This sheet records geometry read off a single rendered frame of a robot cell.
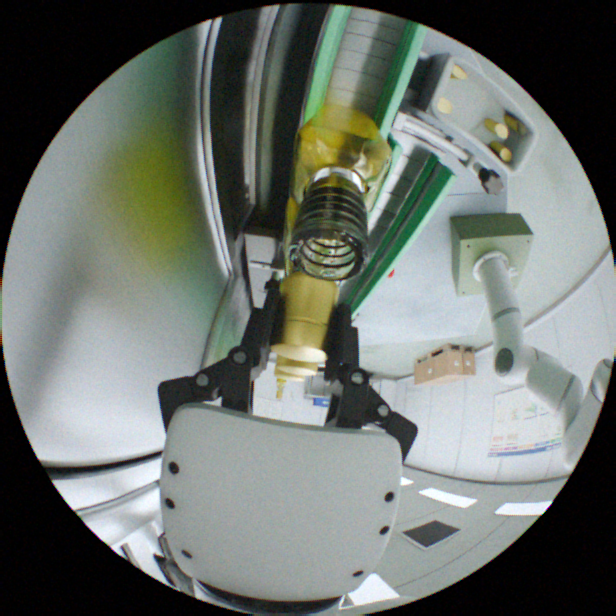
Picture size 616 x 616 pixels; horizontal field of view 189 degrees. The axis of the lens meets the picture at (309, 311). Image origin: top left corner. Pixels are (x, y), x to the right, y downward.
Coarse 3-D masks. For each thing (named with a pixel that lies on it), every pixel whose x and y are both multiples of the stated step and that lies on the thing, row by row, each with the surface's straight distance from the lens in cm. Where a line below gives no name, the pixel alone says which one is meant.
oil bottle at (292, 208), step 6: (288, 204) 15; (294, 204) 15; (288, 210) 15; (294, 210) 15; (288, 216) 15; (294, 216) 14; (288, 222) 15; (294, 222) 14; (288, 228) 15; (288, 234) 15; (288, 240) 15; (288, 258) 16
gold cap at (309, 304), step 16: (288, 288) 12; (304, 288) 12; (320, 288) 12; (336, 288) 13; (288, 304) 11; (304, 304) 11; (320, 304) 11; (288, 320) 11; (304, 320) 11; (320, 320) 11; (272, 336) 12; (288, 336) 11; (304, 336) 10; (320, 336) 11; (288, 352) 12; (304, 352) 11; (320, 352) 11
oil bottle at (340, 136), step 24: (312, 120) 15; (336, 120) 16; (360, 120) 19; (312, 144) 11; (336, 144) 11; (360, 144) 12; (384, 144) 13; (312, 168) 11; (360, 168) 11; (384, 168) 12
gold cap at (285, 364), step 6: (282, 360) 17; (288, 360) 16; (294, 360) 16; (276, 366) 18; (282, 366) 17; (288, 366) 16; (294, 366) 16; (300, 366) 16; (306, 366) 16; (312, 366) 17; (288, 372) 19; (294, 372) 18; (300, 372) 18; (306, 372) 17; (312, 372) 17
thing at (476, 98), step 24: (480, 72) 43; (432, 96) 38; (456, 96) 47; (480, 96) 50; (504, 96) 46; (456, 120) 47; (480, 120) 50; (528, 120) 49; (480, 144) 42; (504, 144) 54; (528, 144) 50; (504, 168) 46
